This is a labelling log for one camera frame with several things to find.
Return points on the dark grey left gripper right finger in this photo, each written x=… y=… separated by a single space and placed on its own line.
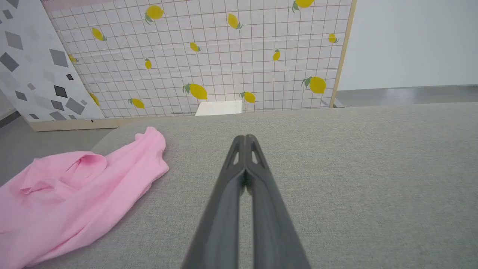
x=274 y=224

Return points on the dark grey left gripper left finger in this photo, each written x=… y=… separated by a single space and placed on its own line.
x=220 y=224

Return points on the pink cloth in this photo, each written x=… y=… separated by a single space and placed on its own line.
x=71 y=194

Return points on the grey fabric sofa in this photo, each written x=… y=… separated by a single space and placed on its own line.
x=354 y=186

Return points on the small white flat block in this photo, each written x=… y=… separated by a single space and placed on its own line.
x=219 y=108

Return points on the lemon print grid backdrop panel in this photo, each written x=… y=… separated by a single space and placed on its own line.
x=231 y=63

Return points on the white panel with grey diamonds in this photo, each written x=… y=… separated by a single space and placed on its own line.
x=33 y=63

